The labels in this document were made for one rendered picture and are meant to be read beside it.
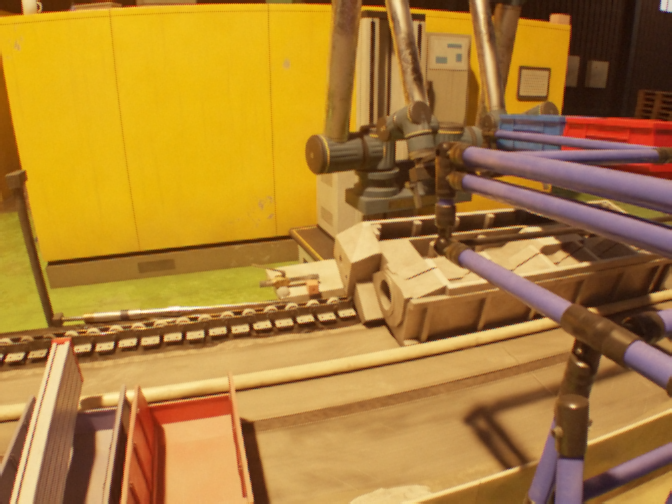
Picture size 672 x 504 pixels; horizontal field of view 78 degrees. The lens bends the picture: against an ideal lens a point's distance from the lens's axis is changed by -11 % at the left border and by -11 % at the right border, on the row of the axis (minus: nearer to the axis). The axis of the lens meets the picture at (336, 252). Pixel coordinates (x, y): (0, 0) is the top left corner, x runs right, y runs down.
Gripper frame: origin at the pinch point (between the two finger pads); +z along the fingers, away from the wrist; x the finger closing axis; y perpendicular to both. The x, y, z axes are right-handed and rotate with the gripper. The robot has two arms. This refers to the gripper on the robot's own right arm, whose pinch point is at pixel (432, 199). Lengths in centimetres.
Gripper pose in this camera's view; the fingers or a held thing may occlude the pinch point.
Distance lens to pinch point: 185.9
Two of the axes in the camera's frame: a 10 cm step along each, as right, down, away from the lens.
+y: -3.5, 0.5, 9.4
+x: -9.2, 1.9, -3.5
